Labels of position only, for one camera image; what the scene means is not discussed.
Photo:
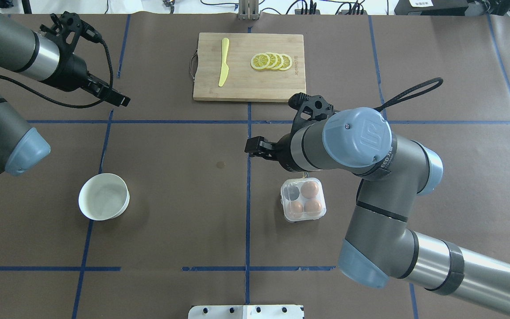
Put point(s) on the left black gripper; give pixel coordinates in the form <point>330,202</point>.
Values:
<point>72,74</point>

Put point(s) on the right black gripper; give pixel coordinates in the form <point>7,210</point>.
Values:
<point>283,153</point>

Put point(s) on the clear plastic egg box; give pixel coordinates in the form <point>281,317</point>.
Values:
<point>290,191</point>

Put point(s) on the brown egg carried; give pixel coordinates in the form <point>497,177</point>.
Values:
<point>296,208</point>

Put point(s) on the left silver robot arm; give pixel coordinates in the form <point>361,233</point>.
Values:
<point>46,56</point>

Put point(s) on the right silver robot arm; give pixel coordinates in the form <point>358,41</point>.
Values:
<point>393,171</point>

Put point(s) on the brown egg back right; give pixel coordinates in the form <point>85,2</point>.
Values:
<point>310,189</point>

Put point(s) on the brown egg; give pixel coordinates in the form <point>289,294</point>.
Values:
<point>313,207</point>
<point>310,189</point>

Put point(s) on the brown egg front right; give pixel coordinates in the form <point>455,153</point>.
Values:
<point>313,207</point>

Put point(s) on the yellow plastic knife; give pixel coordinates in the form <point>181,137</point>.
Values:
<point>224,68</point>

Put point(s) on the wooden cutting board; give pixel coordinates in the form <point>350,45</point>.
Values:
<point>245,84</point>

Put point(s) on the yellow lemon slices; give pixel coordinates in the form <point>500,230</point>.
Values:
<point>271,61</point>

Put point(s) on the white paper bowl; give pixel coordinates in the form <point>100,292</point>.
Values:
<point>103,197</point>

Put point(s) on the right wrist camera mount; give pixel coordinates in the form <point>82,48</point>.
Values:
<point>309,110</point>

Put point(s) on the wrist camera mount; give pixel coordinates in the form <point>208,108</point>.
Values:
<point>66,31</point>
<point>309,110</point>

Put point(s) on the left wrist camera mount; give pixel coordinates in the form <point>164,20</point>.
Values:
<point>66,31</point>

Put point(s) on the aluminium frame post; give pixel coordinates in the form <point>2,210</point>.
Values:
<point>248,10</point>

